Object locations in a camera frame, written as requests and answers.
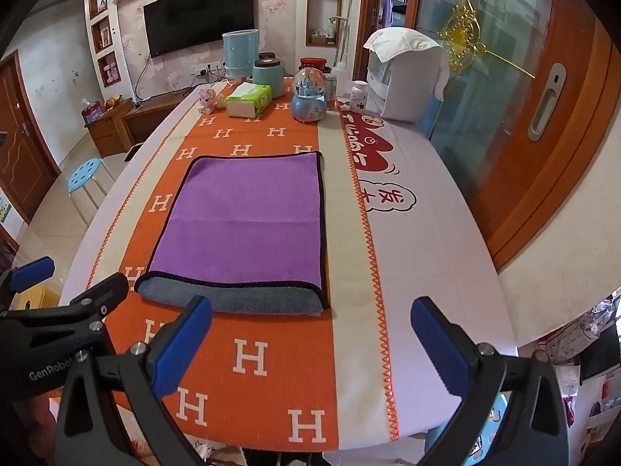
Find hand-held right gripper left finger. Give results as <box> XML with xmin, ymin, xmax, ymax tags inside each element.
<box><xmin>54</xmin><ymin>295</ymin><xmax>214</xmax><ymax>466</ymax></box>

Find orange patterned blanket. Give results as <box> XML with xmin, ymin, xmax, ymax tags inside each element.
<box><xmin>85</xmin><ymin>80</ymin><xmax>401</xmax><ymax>453</ymax></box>

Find blue printed stool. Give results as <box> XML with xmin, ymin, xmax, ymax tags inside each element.
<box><xmin>424</xmin><ymin>392</ymin><xmax>511</xmax><ymax>466</ymax></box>

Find brown wooden door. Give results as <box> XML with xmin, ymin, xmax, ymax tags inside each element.
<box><xmin>0</xmin><ymin>52</ymin><xmax>62</xmax><ymax>223</ymax></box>

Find wooden television cabinet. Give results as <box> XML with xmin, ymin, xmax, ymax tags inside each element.
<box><xmin>84</xmin><ymin>91</ymin><xmax>196</xmax><ymax>158</ymax></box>

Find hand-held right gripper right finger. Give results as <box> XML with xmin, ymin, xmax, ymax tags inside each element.
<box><xmin>410</xmin><ymin>296</ymin><xmax>571</xmax><ymax>466</ymax></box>

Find light blue round stool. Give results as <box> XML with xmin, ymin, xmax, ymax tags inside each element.
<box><xmin>66</xmin><ymin>157</ymin><xmax>116</xmax><ymax>227</ymax></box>

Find black wall television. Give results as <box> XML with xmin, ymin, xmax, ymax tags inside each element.
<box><xmin>142</xmin><ymin>0</ymin><xmax>256</xmax><ymax>59</ymax></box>

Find pink snack bag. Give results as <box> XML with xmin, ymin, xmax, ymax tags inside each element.
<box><xmin>81</xmin><ymin>99</ymin><xmax>106</xmax><ymax>123</ymax></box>

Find green tissue box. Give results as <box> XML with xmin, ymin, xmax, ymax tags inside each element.
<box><xmin>224</xmin><ymin>82</ymin><xmax>273</xmax><ymax>120</ymax></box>

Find translucent plastic bottle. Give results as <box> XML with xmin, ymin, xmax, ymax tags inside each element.
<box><xmin>332</xmin><ymin>61</ymin><xmax>351</xmax><ymax>99</ymax></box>

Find purple towel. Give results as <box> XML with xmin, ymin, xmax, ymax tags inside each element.
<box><xmin>134</xmin><ymin>151</ymin><xmax>331</xmax><ymax>316</ymax></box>

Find teal jar with brown lid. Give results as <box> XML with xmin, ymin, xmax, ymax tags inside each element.
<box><xmin>252</xmin><ymin>58</ymin><xmax>286</xmax><ymax>100</ymax></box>

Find white countertop appliance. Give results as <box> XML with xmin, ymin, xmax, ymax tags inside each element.
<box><xmin>366</xmin><ymin>53</ymin><xmax>390</xmax><ymax>118</ymax></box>

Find blue snow globe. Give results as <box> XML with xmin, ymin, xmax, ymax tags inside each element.
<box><xmin>290</xmin><ymin>68</ymin><xmax>328</xmax><ymax>123</ymax></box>

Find silver door handle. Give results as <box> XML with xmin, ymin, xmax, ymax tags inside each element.
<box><xmin>527</xmin><ymin>63</ymin><xmax>567</xmax><ymax>143</ymax></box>

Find light blue cylinder container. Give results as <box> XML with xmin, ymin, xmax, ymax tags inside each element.
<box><xmin>222</xmin><ymin>30</ymin><xmax>260</xmax><ymax>81</ymax></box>

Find black television cable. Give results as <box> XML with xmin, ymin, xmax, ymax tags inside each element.
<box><xmin>134</xmin><ymin>53</ymin><xmax>152</xmax><ymax>105</ymax></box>

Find pink toy figure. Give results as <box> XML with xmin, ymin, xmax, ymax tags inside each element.
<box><xmin>197</xmin><ymin>86</ymin><xmax>218</xmax><ymax>114</ymax></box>

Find white pill bottle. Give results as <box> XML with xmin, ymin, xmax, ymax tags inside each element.
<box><xmin>350</xmin><ymin>80</ymin><xmax>370</xmax><ymax>114</ymax></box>

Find yellow plastic stool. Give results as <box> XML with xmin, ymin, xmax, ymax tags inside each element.
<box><xmin>9</xmin><ymin>285</ymin><xmax>47</xmax><ymax>310</ymax></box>

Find pile of plastic bags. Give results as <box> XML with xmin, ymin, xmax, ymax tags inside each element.
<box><xmin>531</xmin><ymin>289</ymin><xmax>621</xmax><ymax>452</ymax></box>

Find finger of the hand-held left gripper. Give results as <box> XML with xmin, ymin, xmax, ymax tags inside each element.
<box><xmin>0</xmin><ymin>256</ymin><xmax>56</xmax><ymax>312</ymax></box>
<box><xmin>57</xmin><ymin>273</ymin><xmax>130</xmax><ymax>322</ymax></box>

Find wooden glass sliding door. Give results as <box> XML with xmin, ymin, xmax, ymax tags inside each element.
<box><xmin>353</xmin><ymin>0</ymin><xmax>618</xmax><ymax>269</ymax></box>

